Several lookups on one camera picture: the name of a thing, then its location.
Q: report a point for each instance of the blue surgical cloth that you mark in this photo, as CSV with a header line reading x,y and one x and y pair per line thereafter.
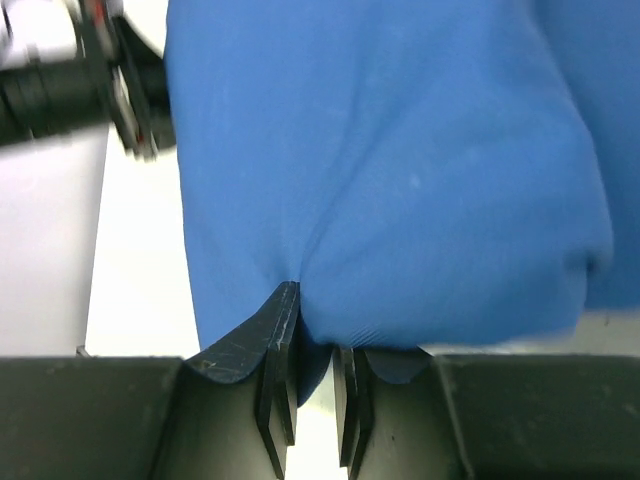
x,y
428,172

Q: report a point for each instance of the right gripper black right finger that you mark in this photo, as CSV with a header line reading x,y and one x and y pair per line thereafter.
x,y
395,417

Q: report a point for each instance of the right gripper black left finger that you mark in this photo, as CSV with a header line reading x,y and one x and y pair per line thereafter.
x,y
233,412

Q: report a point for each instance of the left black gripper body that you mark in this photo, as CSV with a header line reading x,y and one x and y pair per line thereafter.
x,y
114,77

